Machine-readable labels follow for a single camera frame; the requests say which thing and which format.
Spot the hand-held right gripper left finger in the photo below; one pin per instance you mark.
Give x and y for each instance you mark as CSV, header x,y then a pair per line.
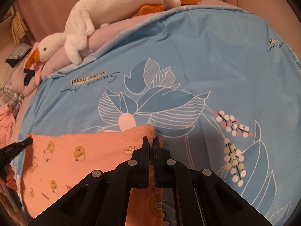
x,y
146,146

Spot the dark navy cloth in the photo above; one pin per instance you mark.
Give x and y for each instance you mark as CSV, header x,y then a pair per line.
x,y
28,76

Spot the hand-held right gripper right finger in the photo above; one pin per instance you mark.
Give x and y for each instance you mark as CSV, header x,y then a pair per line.
x,y
157,146

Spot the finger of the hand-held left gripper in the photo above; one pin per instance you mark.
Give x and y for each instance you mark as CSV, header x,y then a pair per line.
x,y
16,147

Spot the beige bed sheet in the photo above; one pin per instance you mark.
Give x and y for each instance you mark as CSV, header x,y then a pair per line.
x,y
23,115

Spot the blue floral blanket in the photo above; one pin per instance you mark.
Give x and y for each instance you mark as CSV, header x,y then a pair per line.
x,y
199,63

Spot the pink duck-print pants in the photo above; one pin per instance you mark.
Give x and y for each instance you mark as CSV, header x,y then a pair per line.
x,y
70,146

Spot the white plush goose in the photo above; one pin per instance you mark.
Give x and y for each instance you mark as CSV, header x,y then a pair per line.
x,y
80,21

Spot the person's left hand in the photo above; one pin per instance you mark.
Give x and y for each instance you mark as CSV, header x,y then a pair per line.
x,y
12,177

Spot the pink crumpled cloth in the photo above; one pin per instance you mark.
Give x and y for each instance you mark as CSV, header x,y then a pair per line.
x,y
7,122

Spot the plaid cloth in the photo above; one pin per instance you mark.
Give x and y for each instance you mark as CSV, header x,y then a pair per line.
x,y
20,50
13,94

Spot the yellow curtain tassel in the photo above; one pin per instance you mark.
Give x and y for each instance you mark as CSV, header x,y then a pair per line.
x,y
18,27

